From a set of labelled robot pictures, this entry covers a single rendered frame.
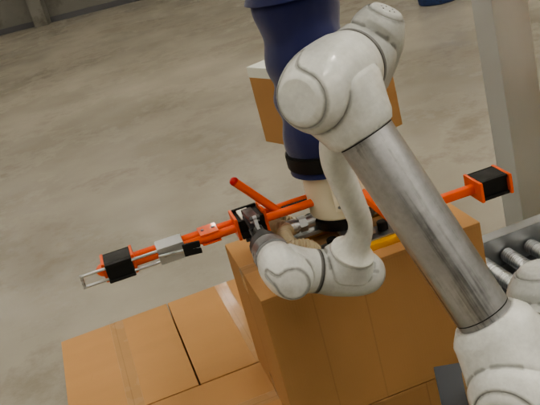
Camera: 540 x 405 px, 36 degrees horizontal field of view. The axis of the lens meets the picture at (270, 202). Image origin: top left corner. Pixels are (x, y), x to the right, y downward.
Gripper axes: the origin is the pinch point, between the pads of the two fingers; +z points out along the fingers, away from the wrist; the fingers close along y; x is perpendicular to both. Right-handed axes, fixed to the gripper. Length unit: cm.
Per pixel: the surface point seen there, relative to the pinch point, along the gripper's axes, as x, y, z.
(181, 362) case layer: -27, 54, 35
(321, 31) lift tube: 28, -44, -10
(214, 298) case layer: -7, 54, 69
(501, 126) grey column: 131, 40, 101
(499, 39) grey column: 132, 2, 94
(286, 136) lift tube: 15.3, -19.5, -2.2
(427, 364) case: 34, 47, -20
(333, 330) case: 10.9, 27.6, -20.0
